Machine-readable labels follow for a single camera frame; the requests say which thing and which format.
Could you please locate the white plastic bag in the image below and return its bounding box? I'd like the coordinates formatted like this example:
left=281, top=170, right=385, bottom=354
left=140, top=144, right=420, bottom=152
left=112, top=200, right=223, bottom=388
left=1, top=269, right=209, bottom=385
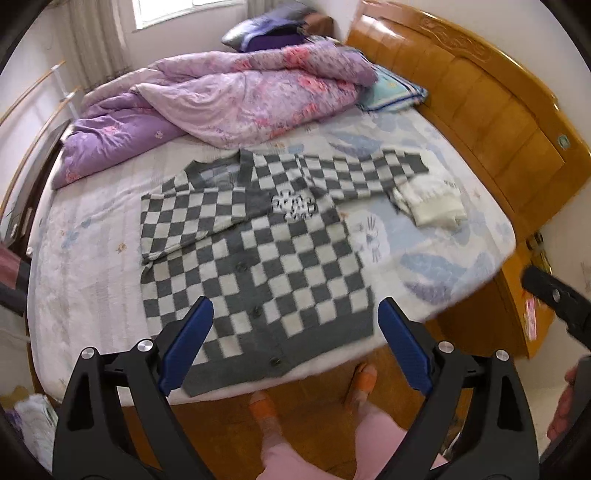
left=0, top=392, right=61, bottom=472

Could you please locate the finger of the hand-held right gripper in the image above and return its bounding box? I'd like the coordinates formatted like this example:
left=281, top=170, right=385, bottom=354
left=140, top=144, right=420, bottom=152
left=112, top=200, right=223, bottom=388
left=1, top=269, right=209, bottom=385
left=522, top=265, right=591, bottom=349

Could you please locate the wooden nightstand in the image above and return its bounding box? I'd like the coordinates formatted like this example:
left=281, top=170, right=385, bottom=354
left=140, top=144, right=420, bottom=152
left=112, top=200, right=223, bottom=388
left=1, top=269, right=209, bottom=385
left=501, top=231, right=571, bottom=361

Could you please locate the brown wooden cabinet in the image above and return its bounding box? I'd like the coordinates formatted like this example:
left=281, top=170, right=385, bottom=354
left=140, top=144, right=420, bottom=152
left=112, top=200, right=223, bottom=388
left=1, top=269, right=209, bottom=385
left=305, top=11, right=335, bottom=40

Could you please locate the cream curtain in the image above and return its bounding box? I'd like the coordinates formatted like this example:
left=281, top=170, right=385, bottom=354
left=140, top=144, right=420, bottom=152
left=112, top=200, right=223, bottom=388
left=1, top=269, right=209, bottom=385
left=60, top=0, right=134, bottom=88

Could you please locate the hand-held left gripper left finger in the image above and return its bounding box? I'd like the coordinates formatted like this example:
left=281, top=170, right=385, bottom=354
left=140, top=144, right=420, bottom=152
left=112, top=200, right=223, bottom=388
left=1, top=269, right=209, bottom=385
left=52, top=296, right=218, bottom=480

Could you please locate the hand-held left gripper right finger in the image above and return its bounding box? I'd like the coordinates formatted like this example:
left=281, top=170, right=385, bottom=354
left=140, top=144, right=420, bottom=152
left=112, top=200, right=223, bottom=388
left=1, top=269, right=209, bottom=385
left=378, top=298, right=541, bottom=480

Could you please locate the bed with pale printed sheet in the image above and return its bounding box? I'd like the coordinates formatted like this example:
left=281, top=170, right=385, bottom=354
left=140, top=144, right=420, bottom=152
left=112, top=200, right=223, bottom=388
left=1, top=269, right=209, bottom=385
left=25, top=106, right=517, bottom=407

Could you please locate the wooden headboard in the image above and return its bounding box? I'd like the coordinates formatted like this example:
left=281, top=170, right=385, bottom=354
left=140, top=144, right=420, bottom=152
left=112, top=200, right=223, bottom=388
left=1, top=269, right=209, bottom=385
left=346, top=0, right=591, bottom=227

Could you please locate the dark blue pillow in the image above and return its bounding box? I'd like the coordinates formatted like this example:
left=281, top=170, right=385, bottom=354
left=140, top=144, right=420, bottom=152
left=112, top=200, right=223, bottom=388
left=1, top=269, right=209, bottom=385
left=221, top=7, right=319, bottom=52

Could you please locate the purple floral quilt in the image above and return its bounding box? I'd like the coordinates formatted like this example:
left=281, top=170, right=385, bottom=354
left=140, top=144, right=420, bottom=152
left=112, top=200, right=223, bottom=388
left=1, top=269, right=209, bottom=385
left=51, top=44, right=379, bottom=190

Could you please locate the wooden rail rack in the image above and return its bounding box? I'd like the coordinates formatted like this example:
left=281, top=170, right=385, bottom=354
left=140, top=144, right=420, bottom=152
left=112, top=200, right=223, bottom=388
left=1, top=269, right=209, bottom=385
left=0, top=60, right=84, bottom=208

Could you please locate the window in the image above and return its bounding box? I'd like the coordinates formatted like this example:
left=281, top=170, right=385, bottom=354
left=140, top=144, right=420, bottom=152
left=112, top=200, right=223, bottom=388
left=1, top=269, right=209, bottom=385
left=130, top=0, right=247, bottom=31

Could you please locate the grey white checkered cardigan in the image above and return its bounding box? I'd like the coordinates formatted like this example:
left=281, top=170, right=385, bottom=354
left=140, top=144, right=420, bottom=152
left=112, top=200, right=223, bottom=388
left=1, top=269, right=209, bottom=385
left=139, top=148, right=467, bottom=398

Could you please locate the orange slipper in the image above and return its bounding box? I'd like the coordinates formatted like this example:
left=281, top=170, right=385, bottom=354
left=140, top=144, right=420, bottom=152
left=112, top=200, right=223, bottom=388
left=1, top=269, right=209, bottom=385
left=249, top=392, right=280, bottom=421
left=346, top=362, right=377, bottom=402

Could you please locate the person's right hand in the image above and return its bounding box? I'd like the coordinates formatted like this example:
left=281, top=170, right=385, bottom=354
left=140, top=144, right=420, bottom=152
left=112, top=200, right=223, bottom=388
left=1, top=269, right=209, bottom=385
left=547, top=369, right=578, bottom=443

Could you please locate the teal pillow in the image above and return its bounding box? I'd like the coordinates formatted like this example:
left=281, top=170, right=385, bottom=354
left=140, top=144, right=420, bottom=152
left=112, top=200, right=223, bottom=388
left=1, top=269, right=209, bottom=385
left=358, top=65, right=428, bottom=114

